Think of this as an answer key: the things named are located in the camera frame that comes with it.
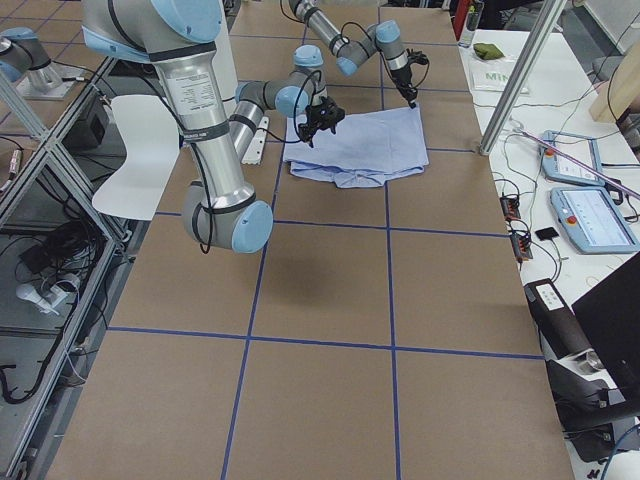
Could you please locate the near blue teach pendant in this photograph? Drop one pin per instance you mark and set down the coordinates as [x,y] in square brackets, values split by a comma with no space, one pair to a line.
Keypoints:
[592,221]

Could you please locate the blue teach pendant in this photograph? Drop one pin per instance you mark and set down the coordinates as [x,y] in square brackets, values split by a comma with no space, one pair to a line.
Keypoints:
[592,221]
[571,159]

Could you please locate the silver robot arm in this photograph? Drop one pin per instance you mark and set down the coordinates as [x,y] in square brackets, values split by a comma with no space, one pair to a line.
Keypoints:
[178,38]
[353,46]

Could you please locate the white MINI paper bag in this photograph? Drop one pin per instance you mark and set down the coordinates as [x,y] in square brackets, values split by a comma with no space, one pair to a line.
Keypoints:
[491,75]

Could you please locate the light blue striped shirt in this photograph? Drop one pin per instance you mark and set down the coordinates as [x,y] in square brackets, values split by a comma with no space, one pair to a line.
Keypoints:
[366,151]

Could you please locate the green cloth pouch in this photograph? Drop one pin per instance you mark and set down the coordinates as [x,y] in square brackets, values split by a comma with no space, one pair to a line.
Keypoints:
[487,51]

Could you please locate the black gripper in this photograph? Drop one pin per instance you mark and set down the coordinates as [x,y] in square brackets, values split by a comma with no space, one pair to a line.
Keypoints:
[316,118]
[402,80]

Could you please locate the aluminium frame post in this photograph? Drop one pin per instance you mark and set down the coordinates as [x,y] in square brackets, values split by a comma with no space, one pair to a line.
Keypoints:
[535,42]

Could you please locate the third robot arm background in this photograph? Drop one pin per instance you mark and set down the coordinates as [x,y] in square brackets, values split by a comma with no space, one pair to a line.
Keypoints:
[21,51]

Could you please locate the white curved plastic sheet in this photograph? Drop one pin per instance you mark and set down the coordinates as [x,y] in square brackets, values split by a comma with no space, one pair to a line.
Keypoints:
[151,140]

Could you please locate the far blue teach pendant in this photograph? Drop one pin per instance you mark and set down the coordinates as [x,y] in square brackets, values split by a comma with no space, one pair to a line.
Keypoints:
[571,159]

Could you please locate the brown paper table mat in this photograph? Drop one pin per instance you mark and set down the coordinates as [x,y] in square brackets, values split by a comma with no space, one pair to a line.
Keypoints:
[381,334]

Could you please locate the black laptop screen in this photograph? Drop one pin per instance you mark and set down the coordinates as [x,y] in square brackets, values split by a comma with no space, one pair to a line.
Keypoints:
[608,315]

